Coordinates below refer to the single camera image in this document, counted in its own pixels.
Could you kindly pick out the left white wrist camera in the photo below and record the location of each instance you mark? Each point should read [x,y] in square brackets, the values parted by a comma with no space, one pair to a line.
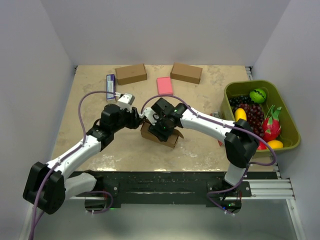
[125,101]

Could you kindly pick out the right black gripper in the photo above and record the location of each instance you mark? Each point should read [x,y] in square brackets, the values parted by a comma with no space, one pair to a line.
[162,135]

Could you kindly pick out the red silver snack packet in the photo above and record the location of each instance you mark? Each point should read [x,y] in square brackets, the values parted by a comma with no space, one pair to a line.
[216,115]

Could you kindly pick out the orange yellow mango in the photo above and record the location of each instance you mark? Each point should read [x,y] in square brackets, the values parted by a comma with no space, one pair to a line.
[275,144]

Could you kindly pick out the red toy apple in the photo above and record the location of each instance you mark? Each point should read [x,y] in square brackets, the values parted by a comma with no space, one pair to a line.
[261,146]

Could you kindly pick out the olive green plastic bin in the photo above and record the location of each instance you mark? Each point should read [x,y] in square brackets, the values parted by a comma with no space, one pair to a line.
[289,135]

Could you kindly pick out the black grape bunch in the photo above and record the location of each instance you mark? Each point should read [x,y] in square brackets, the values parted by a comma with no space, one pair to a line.
[235,101]

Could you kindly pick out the green toy melon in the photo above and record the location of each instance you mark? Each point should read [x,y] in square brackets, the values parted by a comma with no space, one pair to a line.
[258,96]

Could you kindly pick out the right folded cardboard box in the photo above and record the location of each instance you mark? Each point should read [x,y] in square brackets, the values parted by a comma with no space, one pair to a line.
[186,73]

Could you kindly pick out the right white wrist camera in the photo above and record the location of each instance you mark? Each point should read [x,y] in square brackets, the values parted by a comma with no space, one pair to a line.
[150,115]

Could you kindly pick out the dark red grape bunch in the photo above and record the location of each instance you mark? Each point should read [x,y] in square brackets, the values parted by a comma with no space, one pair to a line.
[255,117]

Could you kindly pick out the aluminium rail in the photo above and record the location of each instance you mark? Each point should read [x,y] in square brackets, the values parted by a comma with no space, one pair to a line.
[271,189]

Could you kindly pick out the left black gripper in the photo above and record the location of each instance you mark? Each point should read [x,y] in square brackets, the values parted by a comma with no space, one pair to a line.
[135,120]

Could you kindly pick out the black base frame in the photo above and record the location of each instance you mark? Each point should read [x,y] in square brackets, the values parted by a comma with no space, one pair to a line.
[108,180]

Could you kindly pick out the yellow toy lemon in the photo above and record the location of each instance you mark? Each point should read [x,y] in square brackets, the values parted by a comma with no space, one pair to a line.
[240,114]

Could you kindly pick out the left folded cardboard box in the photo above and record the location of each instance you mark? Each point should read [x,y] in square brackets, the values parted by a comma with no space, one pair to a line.
[131,74]

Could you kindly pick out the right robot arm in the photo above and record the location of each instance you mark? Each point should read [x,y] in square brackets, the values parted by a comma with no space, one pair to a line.
[237,137]

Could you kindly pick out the pink dragon fruit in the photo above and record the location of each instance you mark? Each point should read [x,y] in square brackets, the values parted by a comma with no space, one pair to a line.
[271,125]

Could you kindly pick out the pink sticky note pad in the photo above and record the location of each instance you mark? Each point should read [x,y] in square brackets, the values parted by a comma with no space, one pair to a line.
[164,86]

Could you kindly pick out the folded cardboard box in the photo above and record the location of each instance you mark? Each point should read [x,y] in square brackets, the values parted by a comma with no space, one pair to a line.
[186,73]
[131,74]

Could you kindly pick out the purple toothpaste box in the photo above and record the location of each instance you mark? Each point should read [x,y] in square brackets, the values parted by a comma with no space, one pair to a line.
[111,88]

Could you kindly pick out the brown cardboard box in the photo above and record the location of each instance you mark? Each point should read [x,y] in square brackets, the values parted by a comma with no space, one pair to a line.
[171,142]

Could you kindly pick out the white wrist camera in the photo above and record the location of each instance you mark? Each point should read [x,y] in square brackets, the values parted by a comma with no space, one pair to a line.
[150,115]
[125,101]

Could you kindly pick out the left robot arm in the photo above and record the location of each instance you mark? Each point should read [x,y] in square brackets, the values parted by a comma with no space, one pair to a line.
[49,184]

